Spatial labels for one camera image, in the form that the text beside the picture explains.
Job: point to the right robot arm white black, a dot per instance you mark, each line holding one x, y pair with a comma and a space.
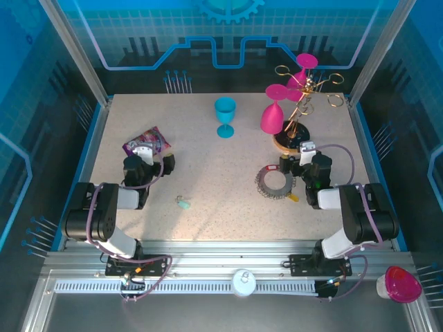
360, 214

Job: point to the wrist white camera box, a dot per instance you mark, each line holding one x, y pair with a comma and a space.
306, 154
145, 155

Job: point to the pink and white cup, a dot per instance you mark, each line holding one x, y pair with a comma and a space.
401, 283

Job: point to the yellow key tag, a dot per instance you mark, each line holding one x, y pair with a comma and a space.
293, 198

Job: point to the white round knob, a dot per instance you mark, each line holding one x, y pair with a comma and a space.
244, 281

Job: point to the purple candy bag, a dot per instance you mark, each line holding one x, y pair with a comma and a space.
152, 136

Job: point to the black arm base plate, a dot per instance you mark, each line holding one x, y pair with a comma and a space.
155, 264
301, 264

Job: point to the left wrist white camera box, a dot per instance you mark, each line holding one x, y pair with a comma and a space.
145, 155

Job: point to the red key tag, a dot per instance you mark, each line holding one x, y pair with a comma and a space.
271, 168

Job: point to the mint green key tag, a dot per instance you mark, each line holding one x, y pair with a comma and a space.
185, 204

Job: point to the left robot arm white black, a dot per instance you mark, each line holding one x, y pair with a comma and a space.
104, 207

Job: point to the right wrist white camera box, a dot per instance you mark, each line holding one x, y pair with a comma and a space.
306, 154

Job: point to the aluminium front rail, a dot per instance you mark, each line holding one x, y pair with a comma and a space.
221, 257

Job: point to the blue plastic goblet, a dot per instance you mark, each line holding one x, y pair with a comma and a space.
225, 110

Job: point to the pink plastic goblet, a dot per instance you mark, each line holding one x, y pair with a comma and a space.
271, 119
307, 60

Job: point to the aluminium frame post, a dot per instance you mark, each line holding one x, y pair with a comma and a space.
79, 52
379, 52

